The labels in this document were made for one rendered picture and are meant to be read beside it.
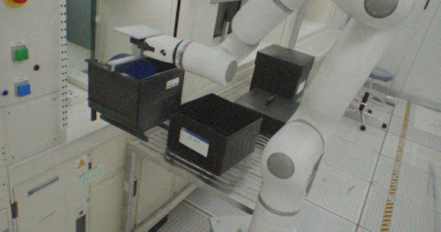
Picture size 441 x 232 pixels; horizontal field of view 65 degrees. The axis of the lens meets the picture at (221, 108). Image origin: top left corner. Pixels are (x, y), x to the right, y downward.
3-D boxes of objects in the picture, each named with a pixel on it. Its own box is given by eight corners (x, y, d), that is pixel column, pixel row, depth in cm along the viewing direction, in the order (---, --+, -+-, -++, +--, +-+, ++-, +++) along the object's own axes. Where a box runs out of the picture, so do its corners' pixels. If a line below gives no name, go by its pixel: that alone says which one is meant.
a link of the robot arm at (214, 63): (203, 39, 99) (184, 44, 91) (244, 53, 94) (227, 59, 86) (198, 67, 102) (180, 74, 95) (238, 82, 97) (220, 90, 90)
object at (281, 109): (282, 142, 163) (289, 118, 157) (227, 119, 174) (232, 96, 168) (300, 121, 187) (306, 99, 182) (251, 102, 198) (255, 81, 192)
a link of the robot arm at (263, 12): (288, -21, 88) (212, 51, 106) (262, -21, 75) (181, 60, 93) (309, 7, 88) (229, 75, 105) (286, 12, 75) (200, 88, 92)
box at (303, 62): (291, 107, 202) (303, 66, 192) (247, 90, 213) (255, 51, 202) (304, 93, 226) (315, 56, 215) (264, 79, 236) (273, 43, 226)
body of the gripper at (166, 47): (171, 70, 95) (140, 58, 99) (193, 63, 103) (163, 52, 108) (175, 44, 92) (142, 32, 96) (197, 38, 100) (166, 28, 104)
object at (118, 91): (131, 150, 102) (138, 46, 89) (83, 124, 110) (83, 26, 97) (180, 123, 122) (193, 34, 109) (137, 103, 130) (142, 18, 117)
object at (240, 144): (165, 145, 143) (169, 108, 136) (205, 124, 165) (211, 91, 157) (218, 177, 130) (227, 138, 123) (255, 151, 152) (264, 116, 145)
